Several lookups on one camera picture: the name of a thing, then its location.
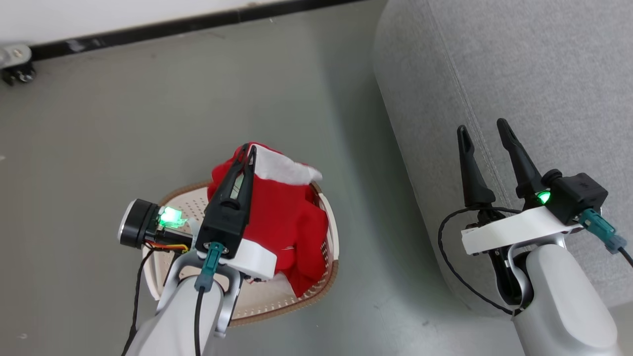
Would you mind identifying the black baseboard strip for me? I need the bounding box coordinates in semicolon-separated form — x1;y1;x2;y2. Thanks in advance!
30;0;366;62

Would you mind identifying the red garment with white trim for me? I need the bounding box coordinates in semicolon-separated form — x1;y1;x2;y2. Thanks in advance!
207;142;330;298

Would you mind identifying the teal-plug camera cable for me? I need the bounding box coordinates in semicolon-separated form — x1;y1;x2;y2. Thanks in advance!
579;208;633;270
194;242;224;356

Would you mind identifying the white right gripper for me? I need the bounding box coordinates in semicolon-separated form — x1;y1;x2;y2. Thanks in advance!
457;118;585;256

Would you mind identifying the grey fabric sofa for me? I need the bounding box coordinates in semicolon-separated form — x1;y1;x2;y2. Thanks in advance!
373;0;633;317

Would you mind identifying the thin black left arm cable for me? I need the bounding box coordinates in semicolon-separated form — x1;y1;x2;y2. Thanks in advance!
121;246;155;356

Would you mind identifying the teal-plug left camera cable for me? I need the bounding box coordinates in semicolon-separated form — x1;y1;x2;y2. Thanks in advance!
194;242;224;356

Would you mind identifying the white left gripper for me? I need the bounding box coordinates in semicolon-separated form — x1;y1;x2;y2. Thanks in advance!
118;144;278;281

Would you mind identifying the metal caster with black wheel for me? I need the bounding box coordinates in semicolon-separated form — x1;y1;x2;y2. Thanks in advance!
0;44;38;86

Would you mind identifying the teal-plug right camera cable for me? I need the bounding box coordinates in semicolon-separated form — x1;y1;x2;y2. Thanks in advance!
579;208;633;270

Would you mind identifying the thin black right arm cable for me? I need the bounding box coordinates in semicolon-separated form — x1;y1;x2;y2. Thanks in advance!
438;207;521;315

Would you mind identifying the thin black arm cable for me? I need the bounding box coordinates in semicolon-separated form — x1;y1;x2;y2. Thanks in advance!
121;246;155;356
438;207;521;315

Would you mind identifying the cream perforated laundry basket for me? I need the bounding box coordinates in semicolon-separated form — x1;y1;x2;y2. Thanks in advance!
141;180;340;327

